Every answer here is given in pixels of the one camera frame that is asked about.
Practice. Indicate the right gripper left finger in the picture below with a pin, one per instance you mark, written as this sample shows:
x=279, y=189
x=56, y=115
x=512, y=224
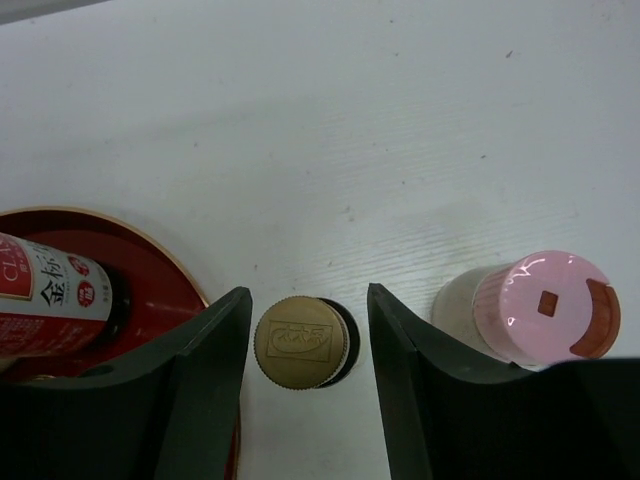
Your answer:
x=169, y=409

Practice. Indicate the tall dark soy sauce bottle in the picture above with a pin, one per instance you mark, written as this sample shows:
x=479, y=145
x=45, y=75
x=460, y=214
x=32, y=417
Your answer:
x=55, y=303

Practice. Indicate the pink-capped spice jar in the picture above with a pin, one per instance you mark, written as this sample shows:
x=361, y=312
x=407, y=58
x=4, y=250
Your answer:
x=548, y=307

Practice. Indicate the round red tray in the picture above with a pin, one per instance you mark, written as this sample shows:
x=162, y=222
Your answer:
x=164, y=296

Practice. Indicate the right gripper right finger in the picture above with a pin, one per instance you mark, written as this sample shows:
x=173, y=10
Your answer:
x=451, y=412

